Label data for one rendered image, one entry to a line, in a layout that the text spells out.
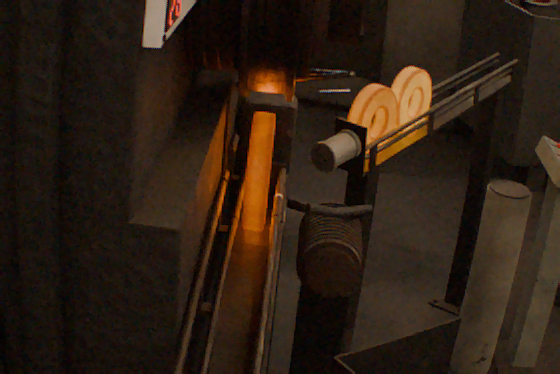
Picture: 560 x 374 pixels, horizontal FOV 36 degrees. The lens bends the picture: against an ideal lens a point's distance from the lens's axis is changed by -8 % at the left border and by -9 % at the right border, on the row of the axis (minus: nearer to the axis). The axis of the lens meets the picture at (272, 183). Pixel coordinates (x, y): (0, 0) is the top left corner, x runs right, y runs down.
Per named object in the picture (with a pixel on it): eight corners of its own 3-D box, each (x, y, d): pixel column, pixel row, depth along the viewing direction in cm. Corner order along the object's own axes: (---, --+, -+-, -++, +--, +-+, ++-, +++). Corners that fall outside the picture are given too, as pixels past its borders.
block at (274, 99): (225, 224, 169) (236, 100, 160) (230, 207, 177) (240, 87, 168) (284, 231, 169) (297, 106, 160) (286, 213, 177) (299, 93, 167)
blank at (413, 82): (387, 75, 190) (400, 79, 188) (422, 58, 201) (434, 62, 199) (382, 141, 197) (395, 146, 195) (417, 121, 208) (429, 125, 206)
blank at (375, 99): (346, 93, 179) (360, 98, 177) (387, 74, 190) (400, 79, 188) (342, 164, 186) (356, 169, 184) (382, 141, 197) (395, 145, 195)
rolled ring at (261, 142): (277, 98, 149) (257, 96, 149) (272, 136, 132) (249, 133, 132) (267, 202, 156) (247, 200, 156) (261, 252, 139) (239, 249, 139)
